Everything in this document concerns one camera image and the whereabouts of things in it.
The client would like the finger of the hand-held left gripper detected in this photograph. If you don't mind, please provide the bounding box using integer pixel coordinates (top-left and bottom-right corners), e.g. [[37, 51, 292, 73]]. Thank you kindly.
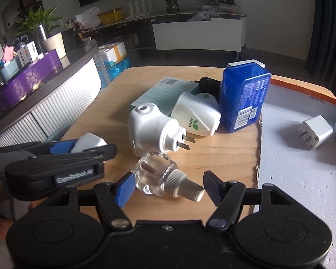
[[28, 143, 118, 167], [0, 139, 81, 159]]

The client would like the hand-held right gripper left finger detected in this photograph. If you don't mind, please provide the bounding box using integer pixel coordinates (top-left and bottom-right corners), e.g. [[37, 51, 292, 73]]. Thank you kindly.
[[46, 173, 136, 229]]

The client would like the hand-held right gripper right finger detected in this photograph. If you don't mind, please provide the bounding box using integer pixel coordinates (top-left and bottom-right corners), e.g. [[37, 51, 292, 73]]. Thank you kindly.
[[203, 171, 293, 229]]

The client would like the white plug adapter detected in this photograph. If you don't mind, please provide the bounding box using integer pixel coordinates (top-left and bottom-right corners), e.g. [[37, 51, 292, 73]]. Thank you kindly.
[[71, 132, 108, 153]]

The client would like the clear glass bottle ribbed cap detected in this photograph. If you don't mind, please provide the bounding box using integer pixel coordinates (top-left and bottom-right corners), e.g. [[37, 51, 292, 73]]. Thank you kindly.
[[131, 151, 205, 202]]

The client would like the white vaporizer green leaf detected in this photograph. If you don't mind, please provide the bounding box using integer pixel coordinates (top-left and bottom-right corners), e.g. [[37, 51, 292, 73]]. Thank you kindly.
[[171, 91, 222, 137]]

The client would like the teal white carton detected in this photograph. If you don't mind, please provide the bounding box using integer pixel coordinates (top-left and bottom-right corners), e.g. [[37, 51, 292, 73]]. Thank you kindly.
[[129, 77, 202, 117]]

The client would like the white box orange rim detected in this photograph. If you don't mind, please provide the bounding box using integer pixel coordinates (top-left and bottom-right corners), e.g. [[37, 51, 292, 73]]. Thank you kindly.
[[252, 74, 336, 269]]

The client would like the curved ribbed white counter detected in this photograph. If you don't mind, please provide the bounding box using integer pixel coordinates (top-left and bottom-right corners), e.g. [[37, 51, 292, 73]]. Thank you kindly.
[[0, 39, 103, 150]]

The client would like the white plug-in vaporizer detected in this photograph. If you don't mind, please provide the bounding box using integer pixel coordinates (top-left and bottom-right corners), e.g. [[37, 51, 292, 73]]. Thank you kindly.
[[128, 103, 196, 157]]

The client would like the purple storage box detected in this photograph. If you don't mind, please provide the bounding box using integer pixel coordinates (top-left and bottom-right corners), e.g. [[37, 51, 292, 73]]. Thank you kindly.
[[0, 49, 59, 111]]

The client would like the blue plastic bag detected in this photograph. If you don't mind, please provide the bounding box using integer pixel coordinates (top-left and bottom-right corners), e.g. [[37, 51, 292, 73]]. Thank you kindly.
[[97, 56, 131, 89]]

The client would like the blue plastic box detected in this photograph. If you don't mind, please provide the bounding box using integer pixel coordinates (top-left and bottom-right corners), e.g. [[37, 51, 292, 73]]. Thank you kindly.
[[218, 63, 271, 133]]

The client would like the white printed carton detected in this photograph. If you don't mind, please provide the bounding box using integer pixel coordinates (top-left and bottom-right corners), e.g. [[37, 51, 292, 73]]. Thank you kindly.
[[17, 41, 37, 66]]

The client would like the black charger plug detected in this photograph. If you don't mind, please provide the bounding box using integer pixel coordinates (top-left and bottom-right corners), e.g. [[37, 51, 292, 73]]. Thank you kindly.
[[194, 76, 223, 101]]

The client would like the white paper cup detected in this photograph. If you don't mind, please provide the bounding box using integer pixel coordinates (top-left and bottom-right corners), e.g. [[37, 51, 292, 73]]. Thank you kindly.
[[43, 32, 66, 59]]

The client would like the cardboard box yellow tape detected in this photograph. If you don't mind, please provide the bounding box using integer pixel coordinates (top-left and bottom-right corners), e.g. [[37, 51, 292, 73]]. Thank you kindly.
[[99, 42, 126, 62]]

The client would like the black desktop device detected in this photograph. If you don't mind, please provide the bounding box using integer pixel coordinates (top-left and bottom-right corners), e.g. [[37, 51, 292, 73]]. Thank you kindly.
[[62, 29, 82, 51]]

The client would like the steel bottle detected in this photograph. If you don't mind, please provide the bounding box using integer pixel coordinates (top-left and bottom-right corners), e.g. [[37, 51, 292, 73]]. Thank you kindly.
[[34, 24, 51, 54]]

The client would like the white cube charger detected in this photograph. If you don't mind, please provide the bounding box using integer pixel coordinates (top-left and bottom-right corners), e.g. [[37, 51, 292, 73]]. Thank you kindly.
[[298, 115, 334, 150]]

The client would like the leafy bamboo plant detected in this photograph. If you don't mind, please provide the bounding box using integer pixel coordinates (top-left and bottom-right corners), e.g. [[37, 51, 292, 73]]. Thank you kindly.
[[14, 4, 63, 37]]

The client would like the white plastic bag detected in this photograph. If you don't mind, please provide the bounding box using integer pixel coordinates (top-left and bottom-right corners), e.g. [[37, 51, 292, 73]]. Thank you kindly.
[[75, 7, 101, 30]]

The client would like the yellow tin box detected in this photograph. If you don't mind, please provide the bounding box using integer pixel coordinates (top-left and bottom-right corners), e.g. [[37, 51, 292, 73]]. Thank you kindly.
[[100, 9, 124, 25]]

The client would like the white router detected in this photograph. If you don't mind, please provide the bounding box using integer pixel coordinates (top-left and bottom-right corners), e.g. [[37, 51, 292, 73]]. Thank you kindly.
[[125, 1, 152, 20]]

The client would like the white television stand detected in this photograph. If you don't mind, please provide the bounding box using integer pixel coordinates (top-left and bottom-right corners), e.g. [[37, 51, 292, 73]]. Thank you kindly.
[[78, 11, 248, 59]]

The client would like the crumpled pale bag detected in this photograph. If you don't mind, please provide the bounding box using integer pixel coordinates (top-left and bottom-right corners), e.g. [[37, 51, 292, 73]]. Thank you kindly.
[[188, 11, 221, 22]]

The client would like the clear plastic box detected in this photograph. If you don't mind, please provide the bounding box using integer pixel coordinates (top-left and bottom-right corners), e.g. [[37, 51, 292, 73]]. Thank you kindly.
[[196, 4, 238, 13]]

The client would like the dark curtain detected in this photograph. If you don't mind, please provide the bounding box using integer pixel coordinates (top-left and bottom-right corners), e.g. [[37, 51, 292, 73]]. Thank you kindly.
[[305, 0, 336, 96]]

